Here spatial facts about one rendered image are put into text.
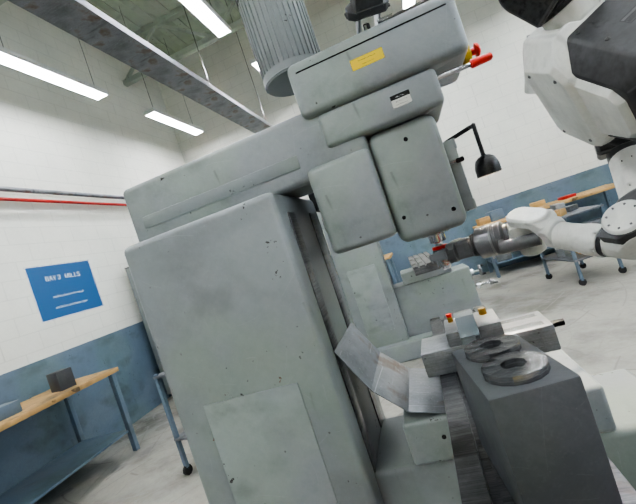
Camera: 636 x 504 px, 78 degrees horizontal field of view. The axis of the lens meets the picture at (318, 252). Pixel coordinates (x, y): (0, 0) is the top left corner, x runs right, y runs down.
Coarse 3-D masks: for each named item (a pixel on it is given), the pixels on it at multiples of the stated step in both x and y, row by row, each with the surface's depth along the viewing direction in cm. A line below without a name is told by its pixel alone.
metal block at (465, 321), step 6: (456, 312) 118; (462, 312) 115; (468, 312) 113; (456, 318) 112; (462, 318) 112; (468, 318) 111; (456, 324) 112; (462, 324) 112; (468, 324) 111; (474, 324) 111; (462, 330) 112; (468, 330) 112; (474, 330) 111; (462, 336) 112
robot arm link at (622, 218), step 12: (624, 156) 85; (612, 168) 87; (624, 168) 83; (624, 180) 82; (624, 192) 82; (624, 204) 77; (612, 216) 78; (624, 216) 76; (612, 228) 77; (624, 228) 75
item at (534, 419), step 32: (480, 352) 65; (512, 352) 60; (480, 384) 57; (512, 384) 53; (544, 384) 51; (576, 384) 50; (480, 416) 63; (512, 416) 51; (544, 416) 51; (576, 416) 50; (512, 448) 51; (544, 448) 51; (576, 448) 50; (512, 480) 53; (544, 480) 51; (576, 480) 51; (608, 480) 50
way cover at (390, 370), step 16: (352, 336) 131; (336, 352) 111; (352, 352) 120; (368, 352) 130; (352, 368) 111; (368, 368) 120; (384, 368) 127; (400, 368) 134; (416, 368) 137; (368, 384) 110; (384, 384) 116; (400, 384) 121; (416, 384) 124; (432, 384) 123; (400, 400) 111; (416, 400) 113; (432, 400) 112
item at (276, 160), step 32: (288, 128) 113; (320, 128) 111; (224, 160) 119; (256, 160) 116; (288, 160) 114; (320, 160) 112; (128, 192) 127; (160, 192) 125; (192, 192) 122; (224, 192) 119; (256, 192) 117; (288, 192) 117; (160, 224) 125
